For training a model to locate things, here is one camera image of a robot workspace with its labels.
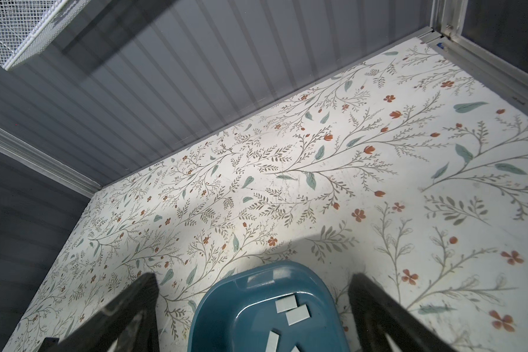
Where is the white wire mesh basket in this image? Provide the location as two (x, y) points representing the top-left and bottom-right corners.
(0, 0), (89, 70)

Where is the teal plastic tray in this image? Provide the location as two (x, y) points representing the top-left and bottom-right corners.
(188, 261), (349, 351)

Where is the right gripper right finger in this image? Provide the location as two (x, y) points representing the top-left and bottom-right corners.
(348, 273), (453, 351)

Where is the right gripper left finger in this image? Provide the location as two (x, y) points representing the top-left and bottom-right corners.
(38, 273), (160, 351)

